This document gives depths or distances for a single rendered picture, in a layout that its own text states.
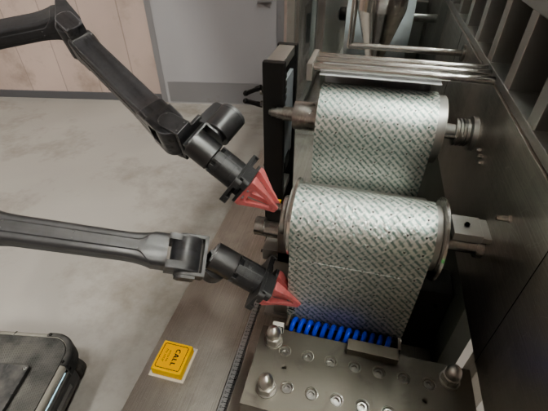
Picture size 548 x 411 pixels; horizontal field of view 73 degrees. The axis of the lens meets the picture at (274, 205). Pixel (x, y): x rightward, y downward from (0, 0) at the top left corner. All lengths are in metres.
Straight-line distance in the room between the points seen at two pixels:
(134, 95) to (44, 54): 4.11
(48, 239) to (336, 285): 0.51
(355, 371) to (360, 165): 0.41
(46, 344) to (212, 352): 1.14
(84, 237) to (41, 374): 1.22
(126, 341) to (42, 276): 0.75
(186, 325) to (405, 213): 0.60
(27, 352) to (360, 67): 1.72
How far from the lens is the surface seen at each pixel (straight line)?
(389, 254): 0.65
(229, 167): 0.69
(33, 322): 2.41
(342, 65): 0.81
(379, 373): 0.79
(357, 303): 0.75
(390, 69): 0.81
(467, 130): 0.86
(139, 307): 2.22
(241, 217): 1.24
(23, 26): 1.10
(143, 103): 0.79
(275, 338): 0.76
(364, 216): 0.63
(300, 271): 0.71
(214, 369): 0.91
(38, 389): 1.85
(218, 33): 4.05
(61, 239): 0.72
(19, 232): 0.74
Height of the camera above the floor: 1.70
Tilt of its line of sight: 39 degrees down
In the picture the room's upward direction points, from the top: straight up
